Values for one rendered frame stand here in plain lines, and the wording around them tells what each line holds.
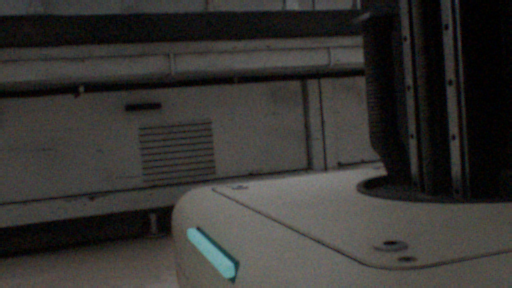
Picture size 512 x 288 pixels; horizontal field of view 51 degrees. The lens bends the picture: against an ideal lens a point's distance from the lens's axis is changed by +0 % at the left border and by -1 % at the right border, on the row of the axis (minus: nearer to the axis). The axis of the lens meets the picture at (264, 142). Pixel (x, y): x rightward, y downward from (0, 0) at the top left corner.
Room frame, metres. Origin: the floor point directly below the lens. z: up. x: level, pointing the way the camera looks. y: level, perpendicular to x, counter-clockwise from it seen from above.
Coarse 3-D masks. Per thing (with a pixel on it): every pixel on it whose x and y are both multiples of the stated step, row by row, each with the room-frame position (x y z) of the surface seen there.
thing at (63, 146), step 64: (0, 0) 1.65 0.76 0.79; (64, 0) 1.71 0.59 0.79; (192, 0) 1.84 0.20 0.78; (256, 0) 1.91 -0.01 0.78; (320, 0) 1.98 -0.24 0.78; (0, 128) 1.67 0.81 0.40; (64, 128) 1.73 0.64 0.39; (128, 128) 1.79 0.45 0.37; (192, 128) 1.85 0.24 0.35; (256, 128) 1.93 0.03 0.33; (320, 128) 1.97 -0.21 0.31; (0, 192) 1.67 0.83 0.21; (64, 192) 1.72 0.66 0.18; (128, 192) 1.76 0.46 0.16
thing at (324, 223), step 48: (192, 192) 0.78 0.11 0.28; (240, 192) 0.72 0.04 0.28; (288, 192) 0.68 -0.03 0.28; (336, 192) 0.65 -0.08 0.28; (384, 192) 0.68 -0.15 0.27; (192, 240) 0.59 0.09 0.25; (240, 240) 0.49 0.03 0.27; (288, 240) 0.43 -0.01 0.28; (336, 240) 0.41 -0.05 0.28; (384, 240) 0.39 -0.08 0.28; (432, 240) 0.39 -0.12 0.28; (480, 240) 0.38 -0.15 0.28
